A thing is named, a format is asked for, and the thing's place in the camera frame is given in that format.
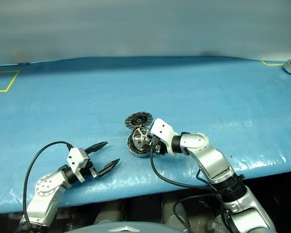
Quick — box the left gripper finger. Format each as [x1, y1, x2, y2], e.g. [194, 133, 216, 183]
[84, 142, 109, 154]
[97, 158, 121, 178]

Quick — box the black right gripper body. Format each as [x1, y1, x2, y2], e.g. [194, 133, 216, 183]
[149, 138, 168, 155]

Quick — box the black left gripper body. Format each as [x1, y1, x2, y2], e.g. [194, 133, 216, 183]
[84, 155, 99, 179]

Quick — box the silver spoked motor rotor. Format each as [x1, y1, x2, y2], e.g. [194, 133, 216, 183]
[131, 128, 151, 149]

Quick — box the motor stator with copper windings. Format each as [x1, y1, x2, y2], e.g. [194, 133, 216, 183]
[127, 131, 154, 159]

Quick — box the silver finned motor cover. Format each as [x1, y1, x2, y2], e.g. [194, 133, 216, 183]
[124, 111, 152, 130]

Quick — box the dark grey rounded shape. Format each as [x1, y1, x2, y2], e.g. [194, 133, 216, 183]
[162, 193, 193, 227]
[94, 200, 127, 225]

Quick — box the blue plastic table cover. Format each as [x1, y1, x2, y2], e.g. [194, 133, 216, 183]
[0, 56, 291, 216]

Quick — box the grey robot torso with chevron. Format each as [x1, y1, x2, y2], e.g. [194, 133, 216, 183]
[69, 220, 177, 233]

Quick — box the large yellow tape square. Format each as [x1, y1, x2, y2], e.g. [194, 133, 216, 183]
[0, 70, 21, 93]

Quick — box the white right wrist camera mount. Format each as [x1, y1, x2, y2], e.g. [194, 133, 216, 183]
[150, 117, 177, 155]

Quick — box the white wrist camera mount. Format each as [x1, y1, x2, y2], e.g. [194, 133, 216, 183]
[150, 117, 177, 155]
[66, 147, 90, 183]

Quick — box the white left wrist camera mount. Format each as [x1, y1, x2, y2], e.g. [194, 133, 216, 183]
[66, 147, 90, 183]

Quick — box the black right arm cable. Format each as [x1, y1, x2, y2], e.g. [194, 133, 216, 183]
[149, 135, 244, 233]

